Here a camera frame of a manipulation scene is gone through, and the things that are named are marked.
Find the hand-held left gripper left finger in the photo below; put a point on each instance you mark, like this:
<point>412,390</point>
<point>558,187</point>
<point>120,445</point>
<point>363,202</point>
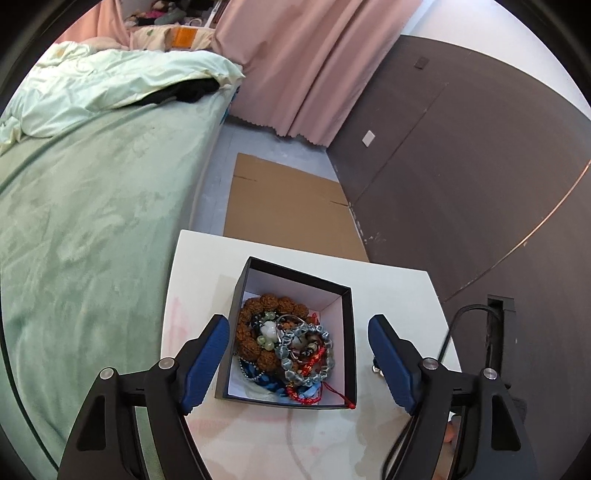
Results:
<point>207,360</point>

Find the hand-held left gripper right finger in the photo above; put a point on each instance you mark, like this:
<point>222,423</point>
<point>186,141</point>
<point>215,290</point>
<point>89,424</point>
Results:
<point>390,360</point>

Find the black jewelry box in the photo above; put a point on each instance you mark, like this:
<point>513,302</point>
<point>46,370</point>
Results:
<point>344,350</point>

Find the bed with green sheet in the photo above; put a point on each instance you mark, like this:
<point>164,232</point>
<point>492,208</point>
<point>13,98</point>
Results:
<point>92,240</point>

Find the flat cardboard sheet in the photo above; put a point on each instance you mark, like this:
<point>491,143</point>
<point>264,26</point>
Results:
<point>286,207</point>

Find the black cloth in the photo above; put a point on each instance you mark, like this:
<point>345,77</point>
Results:
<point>189,90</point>

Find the pale green duvet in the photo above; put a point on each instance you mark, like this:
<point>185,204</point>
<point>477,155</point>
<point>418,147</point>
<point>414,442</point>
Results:
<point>101,78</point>

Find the wide pink curtain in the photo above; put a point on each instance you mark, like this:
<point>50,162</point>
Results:
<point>314,64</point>

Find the cream printed pillow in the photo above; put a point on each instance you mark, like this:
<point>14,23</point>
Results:
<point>147,37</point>

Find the pile of plush toys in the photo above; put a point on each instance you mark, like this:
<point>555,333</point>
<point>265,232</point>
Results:
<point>161,9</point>

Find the narrow pink curtain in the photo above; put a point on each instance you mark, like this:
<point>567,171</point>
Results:
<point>99,23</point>

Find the white wall switch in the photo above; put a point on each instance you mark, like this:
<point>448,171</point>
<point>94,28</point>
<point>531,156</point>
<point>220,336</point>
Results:
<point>369,137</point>

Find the dark wall plate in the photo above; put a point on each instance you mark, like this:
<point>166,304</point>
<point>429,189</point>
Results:
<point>421,61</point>

